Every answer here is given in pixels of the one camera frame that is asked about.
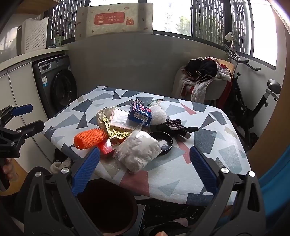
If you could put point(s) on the black striped garment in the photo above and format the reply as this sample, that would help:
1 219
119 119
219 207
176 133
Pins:
204 68

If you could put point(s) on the crumpled gold foil paper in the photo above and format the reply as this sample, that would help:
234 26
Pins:
115 133

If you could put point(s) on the orange foam net sleeve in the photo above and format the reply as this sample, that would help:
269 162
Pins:
90 138

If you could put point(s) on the white perforated laundry basket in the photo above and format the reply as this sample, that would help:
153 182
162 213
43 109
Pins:
34 34

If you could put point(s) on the red small box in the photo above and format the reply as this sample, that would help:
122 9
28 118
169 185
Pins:
106 148

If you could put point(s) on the table with geometric cloth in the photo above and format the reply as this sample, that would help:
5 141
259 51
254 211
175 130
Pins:
172 181

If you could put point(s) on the red garment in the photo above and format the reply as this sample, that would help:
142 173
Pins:
226 95

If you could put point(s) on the window with perforated screens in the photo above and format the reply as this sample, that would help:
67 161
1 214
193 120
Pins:
172 18

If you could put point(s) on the beige chair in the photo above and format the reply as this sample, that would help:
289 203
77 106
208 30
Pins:
217 90

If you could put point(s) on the person's foot in black slipper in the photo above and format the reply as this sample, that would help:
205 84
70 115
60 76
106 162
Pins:
165 227

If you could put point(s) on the black exercise bike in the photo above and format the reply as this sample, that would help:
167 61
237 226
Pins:
249 113

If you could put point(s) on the black round tin lid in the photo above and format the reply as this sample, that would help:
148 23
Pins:
164 141

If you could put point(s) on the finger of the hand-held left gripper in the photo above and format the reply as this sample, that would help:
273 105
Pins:
22 109
34 126

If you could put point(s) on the green crumpled wrapper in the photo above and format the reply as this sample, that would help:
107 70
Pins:
156 102

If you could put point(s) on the person's left hand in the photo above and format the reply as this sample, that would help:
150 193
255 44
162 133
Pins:
11 172

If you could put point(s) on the blue cardboard box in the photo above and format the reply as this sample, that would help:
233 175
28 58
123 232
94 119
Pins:
139 113

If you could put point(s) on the beige fluffy slipper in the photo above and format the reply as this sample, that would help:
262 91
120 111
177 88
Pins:
55 168
65 163

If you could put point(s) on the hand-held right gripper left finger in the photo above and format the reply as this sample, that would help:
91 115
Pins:
87 168

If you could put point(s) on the clear plastic pack red edge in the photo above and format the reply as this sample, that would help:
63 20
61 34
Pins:
119 118

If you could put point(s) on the dark crumpled wrapper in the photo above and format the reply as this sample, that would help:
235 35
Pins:
138 102

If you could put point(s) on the black knit glove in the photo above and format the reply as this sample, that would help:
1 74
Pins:
174 127

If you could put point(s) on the clear bag of white cotton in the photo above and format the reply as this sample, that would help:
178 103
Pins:
138 149

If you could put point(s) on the green bottle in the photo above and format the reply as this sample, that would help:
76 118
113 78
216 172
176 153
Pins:
58 39

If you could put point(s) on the white foam net sleeve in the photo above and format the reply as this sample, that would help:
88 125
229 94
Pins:
157 114

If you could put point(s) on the grey washing machine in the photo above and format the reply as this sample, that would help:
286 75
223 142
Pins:
61 90

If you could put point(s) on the blue plastic object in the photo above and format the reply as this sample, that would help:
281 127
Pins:
276 192

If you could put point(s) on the white fleece garment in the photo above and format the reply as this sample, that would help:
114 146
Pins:
199 90

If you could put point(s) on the brown round bin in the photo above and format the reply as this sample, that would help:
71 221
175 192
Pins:
108 204

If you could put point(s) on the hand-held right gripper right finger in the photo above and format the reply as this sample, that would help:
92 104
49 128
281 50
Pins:
202 168

